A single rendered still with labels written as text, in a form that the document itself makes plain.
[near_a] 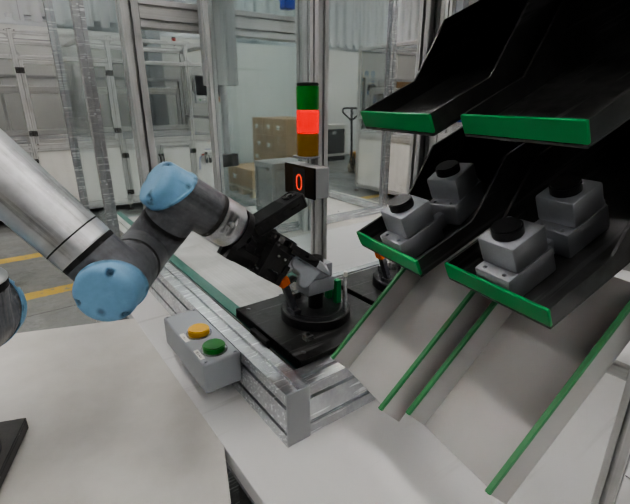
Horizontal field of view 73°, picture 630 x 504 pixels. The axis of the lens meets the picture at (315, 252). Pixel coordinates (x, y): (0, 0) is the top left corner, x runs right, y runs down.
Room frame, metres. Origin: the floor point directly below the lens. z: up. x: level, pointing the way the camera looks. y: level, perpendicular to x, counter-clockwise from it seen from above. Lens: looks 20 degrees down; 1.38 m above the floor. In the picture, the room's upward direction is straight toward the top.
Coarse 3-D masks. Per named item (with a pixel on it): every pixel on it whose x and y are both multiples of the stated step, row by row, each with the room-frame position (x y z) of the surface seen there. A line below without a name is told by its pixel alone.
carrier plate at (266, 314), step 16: (256, 304) 0.82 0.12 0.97; (272, 304) 0.82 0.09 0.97; (352, 304) 0.82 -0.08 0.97; (368, 304) 0.82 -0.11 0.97; (256, 320) 0.75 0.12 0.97; (272, 320) 0.75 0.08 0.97; (352, 320) 0.75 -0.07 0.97; (272, 336) 0.69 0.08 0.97; (288, 336) 0.69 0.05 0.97; (320, 336) 0.69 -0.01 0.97; (336, 336) 0.69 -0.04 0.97; (288, 352) 0.64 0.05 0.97; (304, 352) 0.64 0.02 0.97; (320, 352) 0.64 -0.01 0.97
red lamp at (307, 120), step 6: (300, 114) 0.98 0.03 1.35; (306, 114) 0.98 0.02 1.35; (312, 114) 0.98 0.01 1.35; (318, 114) 1.00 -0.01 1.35; (300, 120) 0.98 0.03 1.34; (306, 120) 0.98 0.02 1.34; (312, 120) 0.98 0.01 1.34; (318, 120) 1.00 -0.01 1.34; (300, 126) 0.98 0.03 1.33; (306, 126) 0.98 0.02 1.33; (312, 126) 0.98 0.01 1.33; (318, 126) 1.00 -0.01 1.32; (300, 132) 0.98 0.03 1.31; (306, 132) 0.98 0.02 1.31; (312, 132) 0.98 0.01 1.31; (318, 132) 1.00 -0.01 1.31
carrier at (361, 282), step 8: (392, 264) 0.97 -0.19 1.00; (360, 272) 1.00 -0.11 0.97; (368, 272) 1.00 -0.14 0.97; (376, 272) 0.95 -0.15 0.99; (392, 272) 0.95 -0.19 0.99; (352, 280) 0.95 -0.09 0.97; (360, 280) 0.95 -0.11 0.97; (368, 280) 0.95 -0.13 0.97; (376, 280) 0.91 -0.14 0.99; (384, 280) 0.90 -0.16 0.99; (352, 288) 0.91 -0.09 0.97; (360, 288) 0.91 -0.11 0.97; (368, 288) 0.91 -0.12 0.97; (376, 288) 0.91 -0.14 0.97; (384, 288) 0.88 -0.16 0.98; (360, 296) 0.87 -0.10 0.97; (368, 296) 0.86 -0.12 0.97; (376, 296) 0.86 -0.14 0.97
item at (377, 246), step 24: (456, 144) 0.65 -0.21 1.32; (480, 144) 0.67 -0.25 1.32; (504, 144) 0.68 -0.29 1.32; (528, 144) 0.53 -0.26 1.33; (432, 168) 0.63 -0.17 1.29; (480, 168) 0.66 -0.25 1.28; (504, 168) 0.51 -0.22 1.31; (528, 168) 0.53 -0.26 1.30; (504, 192) 0.52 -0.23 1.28; (480, 216) 0.50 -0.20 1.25; (360, 240) 0.57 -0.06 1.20; (456, 240) 0.48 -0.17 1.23; (408, 264) 0.48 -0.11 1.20; (432, 264) 0.47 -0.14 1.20
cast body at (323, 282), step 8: (320, 256) 0.78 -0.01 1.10; (328, 264) 0.77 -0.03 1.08; (296, 280) 0.78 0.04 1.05; (320, 280) 0.76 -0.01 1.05; (328, 280) 0.77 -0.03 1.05; (296, 288) 0.78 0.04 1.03; (304, 288) 0.75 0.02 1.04; (312, 288) 0.75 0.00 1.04; (320, 288) 0.76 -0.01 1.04; (328, 288) 0.77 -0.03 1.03
